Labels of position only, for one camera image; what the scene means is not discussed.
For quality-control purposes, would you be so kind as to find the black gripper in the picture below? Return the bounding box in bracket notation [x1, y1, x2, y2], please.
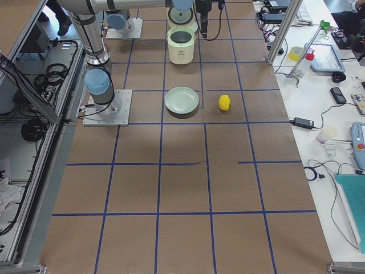
[194, 0, 225, 37]

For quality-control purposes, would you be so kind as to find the cream rice cooker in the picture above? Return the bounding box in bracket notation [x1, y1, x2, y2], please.
[167, 7, 197, 65]

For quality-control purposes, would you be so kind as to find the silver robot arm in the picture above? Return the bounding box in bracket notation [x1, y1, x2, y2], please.
[106, 9, 135, 35]
[59, 1, 213, 124]

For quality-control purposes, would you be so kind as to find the green plate near arm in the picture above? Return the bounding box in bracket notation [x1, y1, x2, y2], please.
[164, 86, 199, 115]

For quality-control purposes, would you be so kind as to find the black power brick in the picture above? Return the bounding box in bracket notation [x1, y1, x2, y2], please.
[259, 13, 285, 25]

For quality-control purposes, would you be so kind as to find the yellow toy lemon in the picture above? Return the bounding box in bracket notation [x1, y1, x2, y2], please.
[218, 94, 231, 111]

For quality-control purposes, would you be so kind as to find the yellow tape roll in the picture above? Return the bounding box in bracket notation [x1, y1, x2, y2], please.
[288, 46, 304, 62]

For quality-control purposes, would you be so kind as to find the metal rod stand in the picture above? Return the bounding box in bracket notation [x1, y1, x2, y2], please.
[278, 20, 330, 87]

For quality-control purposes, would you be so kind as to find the blue teach pendant tablet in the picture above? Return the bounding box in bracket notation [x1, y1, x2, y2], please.
[304, 43, 346, 73]

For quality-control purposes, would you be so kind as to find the person in black clothes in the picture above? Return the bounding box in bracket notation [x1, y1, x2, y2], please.
[46, 0, 72, 37]

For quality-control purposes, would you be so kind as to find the black power adapter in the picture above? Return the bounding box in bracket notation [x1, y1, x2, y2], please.
[290, 117, 314, 130]

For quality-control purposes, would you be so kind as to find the black phone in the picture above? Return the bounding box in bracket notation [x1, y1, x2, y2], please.
[330, 87, 347, 104]

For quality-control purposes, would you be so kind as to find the white plastic cup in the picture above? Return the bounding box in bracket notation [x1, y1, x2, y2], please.
[315, 126, 337, 144]

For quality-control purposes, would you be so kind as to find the teal cutting mat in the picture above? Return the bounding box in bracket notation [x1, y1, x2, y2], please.
[335, 175, 364, 254]

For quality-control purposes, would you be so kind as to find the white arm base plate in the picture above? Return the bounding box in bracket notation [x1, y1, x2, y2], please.
[106, 14, 143, 40]
[83, 90, 133, 126]

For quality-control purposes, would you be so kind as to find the aluminium frame post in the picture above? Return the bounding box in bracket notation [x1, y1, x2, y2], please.
[267, 0, 302, 65]

